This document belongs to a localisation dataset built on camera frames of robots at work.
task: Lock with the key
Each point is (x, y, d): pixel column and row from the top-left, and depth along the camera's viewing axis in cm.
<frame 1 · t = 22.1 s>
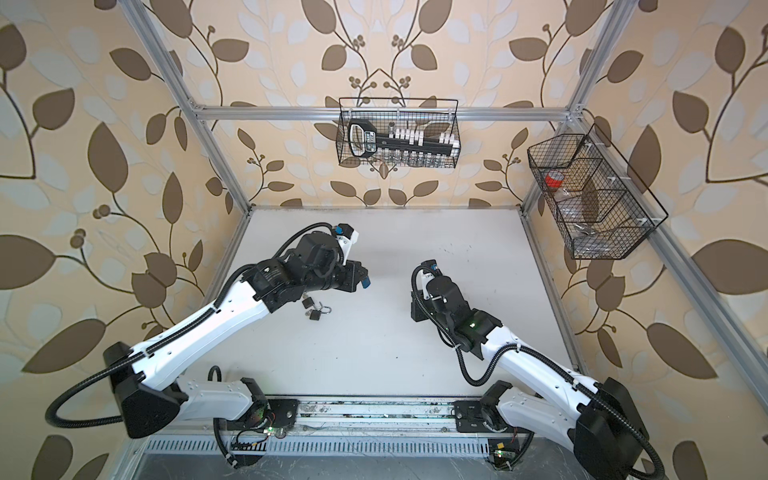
left hand: (370, 271, 71), fingers closed
right hand: (413, 296, 80), fingers closed
black padlock lower left: (316, 314, 93), on the table

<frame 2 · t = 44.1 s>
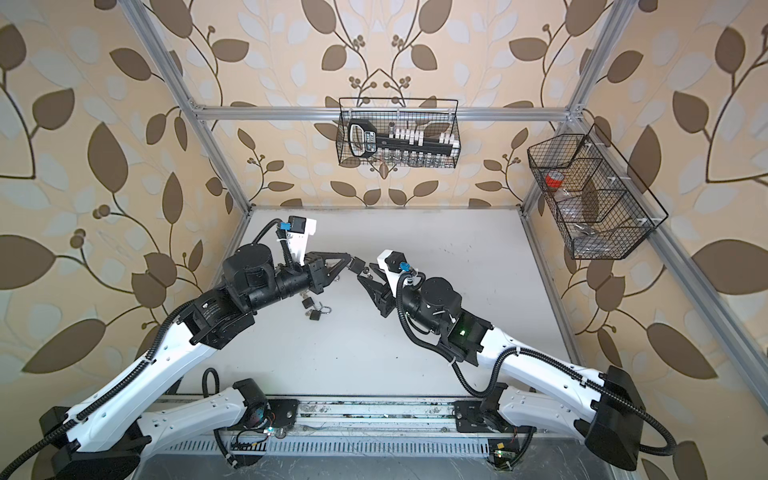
left hand: (350, 258, 59), fingers closed
right hand: (366, 273, 65), fingers open
the named things where they were.

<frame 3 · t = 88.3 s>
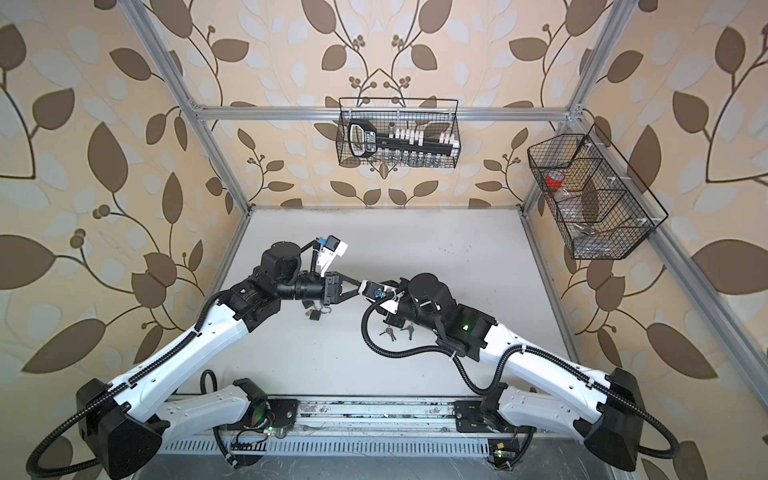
left hand: (365, 289, 65), fingers closed
right hand: (375, 288, 69), fingers open
black padlock key bunch: (389, 331, 91), on the table
the other named things where they were.

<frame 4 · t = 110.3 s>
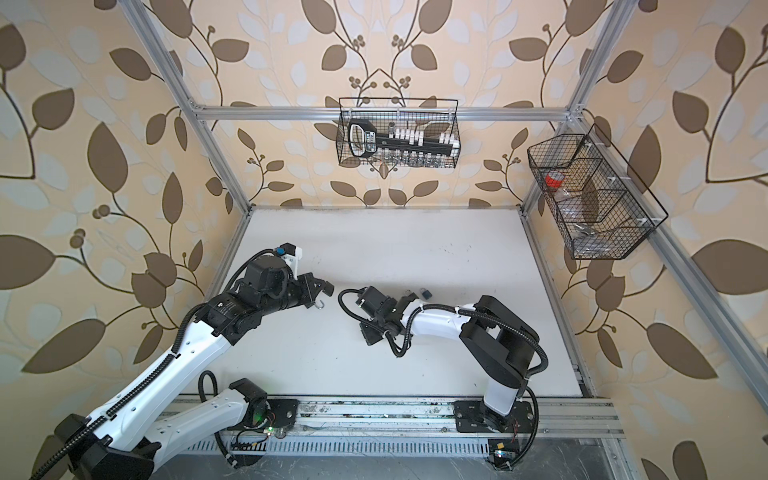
left hand: (326, 281, 73), fingers closed
right hand: (368, 333, 87), fingers closed
blue padlock: (426, 293, 98), on the table
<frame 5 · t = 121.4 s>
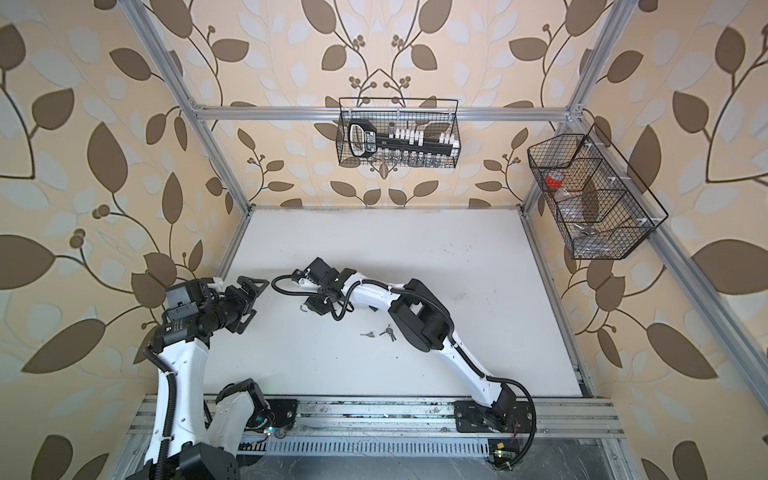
left hand: (261, 292, 76), fingers open
right hand: (315, 300, 95), fingers open
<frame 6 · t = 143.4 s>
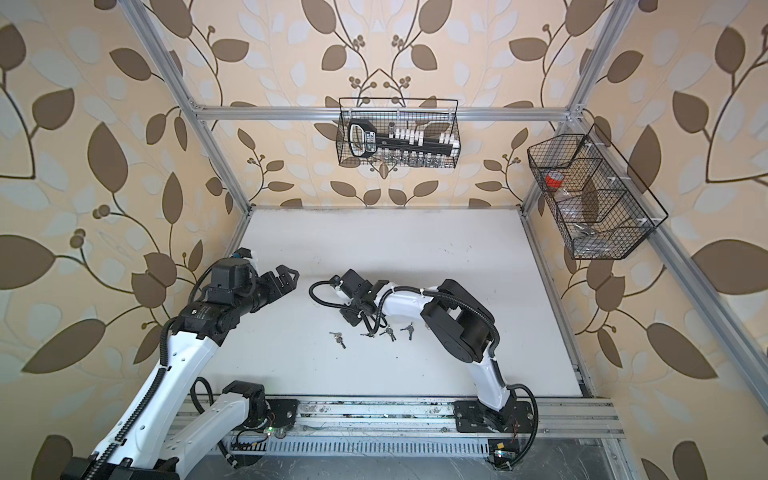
left hand: (286, 278, 76), fingers open
right hand: (350, 311, 92), fingers open
last padlock key bunch: (339, 339, 89), on the table
